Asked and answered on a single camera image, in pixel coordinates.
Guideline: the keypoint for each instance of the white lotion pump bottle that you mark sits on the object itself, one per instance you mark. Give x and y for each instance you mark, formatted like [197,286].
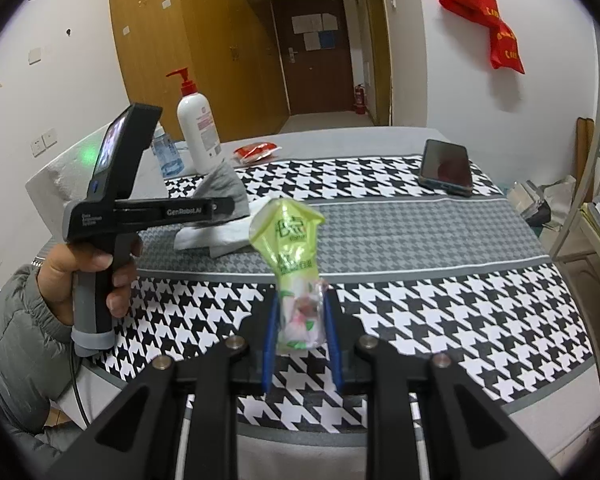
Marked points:
[197,125]

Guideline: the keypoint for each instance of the clear plastic water bottle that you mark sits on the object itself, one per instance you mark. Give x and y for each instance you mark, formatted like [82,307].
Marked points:
[167,155]

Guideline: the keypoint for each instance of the person's left forearm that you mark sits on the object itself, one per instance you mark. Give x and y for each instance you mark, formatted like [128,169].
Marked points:
[15,360]

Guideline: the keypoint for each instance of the red fire extinguisher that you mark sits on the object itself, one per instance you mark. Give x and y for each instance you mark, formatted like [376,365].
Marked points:
[360,100]

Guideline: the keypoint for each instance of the wooden wardrobe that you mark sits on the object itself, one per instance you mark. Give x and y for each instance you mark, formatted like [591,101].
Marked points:
[205,35]

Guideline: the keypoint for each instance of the red snack packet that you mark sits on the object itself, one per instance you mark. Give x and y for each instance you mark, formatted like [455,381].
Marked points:
[255,151]

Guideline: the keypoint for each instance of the wide white door notice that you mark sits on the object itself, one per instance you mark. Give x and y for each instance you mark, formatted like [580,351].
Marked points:
[307,24]

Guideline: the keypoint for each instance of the small white door notice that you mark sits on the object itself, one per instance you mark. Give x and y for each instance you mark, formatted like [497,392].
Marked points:
[312,41]

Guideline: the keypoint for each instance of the crumpled plastic bag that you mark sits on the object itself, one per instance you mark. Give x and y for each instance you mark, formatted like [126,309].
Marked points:
[540,205]

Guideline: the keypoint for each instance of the white wall socket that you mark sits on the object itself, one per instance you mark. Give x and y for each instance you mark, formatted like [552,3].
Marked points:
[50,136]
[37,146]

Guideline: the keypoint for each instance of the white paper towel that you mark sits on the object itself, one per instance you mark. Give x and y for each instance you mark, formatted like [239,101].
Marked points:
[205,237]

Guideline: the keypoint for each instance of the dark brown entrance door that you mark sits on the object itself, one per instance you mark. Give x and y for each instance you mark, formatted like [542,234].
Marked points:
[320,80]

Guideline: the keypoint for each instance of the grey cloth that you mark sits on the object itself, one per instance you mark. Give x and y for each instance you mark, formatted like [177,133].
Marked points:
[220,185]

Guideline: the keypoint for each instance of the white blank wall plate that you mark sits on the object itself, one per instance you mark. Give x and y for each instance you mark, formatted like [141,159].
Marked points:
[35,55]

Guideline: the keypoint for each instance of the black smartphone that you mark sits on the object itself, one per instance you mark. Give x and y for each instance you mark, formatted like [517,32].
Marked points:
[445,165]

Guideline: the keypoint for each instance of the person's left hand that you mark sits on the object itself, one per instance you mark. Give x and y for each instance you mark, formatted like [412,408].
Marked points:
[55,285]

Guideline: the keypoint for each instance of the narrow white door notice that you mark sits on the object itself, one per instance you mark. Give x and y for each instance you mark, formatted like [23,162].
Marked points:
[329,21]

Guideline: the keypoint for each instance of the white foam box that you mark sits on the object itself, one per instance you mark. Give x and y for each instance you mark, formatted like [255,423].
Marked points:
[60,175]

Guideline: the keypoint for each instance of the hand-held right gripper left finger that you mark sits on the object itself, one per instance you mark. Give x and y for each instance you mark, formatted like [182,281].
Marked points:
[269,350]

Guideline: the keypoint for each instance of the green snack packet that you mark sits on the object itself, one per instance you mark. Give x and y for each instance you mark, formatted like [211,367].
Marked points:
[287,240]

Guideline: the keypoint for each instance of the wooden side door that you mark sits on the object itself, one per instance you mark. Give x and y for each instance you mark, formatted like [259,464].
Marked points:
[377,50]

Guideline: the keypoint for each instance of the leaning wooden boards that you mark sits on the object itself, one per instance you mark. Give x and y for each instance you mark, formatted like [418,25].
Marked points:
[585,155]

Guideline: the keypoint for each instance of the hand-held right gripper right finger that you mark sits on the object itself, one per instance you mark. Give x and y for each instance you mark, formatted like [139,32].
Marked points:
[336,360]

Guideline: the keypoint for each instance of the blue door notice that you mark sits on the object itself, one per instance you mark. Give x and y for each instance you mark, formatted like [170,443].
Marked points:
[328,40]

